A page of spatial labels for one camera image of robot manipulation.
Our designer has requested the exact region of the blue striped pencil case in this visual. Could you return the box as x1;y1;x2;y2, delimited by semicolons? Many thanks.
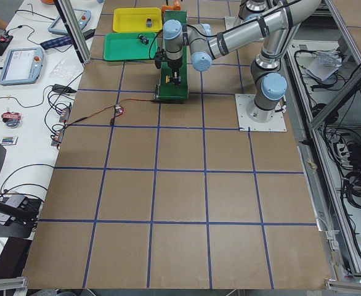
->
39;36;73;50

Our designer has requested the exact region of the yellow plastic tray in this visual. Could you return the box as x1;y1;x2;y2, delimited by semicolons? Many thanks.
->
113;7;163;33

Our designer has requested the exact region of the small motor controller board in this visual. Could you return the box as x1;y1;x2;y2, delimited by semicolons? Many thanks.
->
114;105;124;117

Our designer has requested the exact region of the green push button switch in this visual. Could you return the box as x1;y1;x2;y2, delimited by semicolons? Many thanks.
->
138;34;149;45

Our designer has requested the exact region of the aluminium frame post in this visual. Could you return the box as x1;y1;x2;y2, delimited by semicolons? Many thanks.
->
54;0;91;65

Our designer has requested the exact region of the green conveyor belt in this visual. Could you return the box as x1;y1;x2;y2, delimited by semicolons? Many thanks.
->
154;9;190;103

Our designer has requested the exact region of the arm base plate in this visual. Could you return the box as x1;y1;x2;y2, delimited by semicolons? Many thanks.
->
235;94;287;133
224;17;237;30

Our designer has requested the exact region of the plain orange cylinder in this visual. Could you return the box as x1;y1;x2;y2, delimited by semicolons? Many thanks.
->
172;0;181;10

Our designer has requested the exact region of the orange cylinder with 4680 print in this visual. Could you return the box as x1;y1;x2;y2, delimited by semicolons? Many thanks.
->
161;5;173;12

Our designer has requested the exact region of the green plastic tray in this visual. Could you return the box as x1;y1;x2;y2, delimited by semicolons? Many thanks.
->
103;32;158;62

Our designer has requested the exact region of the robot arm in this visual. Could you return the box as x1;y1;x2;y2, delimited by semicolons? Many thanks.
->
155;1;320;86

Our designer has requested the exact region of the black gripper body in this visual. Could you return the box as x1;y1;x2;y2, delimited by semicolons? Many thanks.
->
167;59;182;73

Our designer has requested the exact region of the teach pendant with red button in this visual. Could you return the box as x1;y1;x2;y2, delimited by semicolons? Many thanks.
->
0;47;44;86

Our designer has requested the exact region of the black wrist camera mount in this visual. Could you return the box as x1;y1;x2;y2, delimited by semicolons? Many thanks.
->
154;49;166;69

